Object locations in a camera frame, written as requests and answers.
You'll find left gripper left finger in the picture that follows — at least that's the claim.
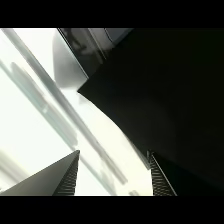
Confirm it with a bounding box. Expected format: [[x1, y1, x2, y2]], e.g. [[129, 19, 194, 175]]
[[0, 149, 81, 197]]

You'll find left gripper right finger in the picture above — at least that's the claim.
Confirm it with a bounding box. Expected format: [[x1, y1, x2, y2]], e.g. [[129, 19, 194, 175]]
[[146, 149, 214, 197]]

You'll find black garment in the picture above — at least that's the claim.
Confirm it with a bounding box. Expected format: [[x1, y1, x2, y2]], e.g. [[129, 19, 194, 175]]
[[77, 28, 224, 197]]

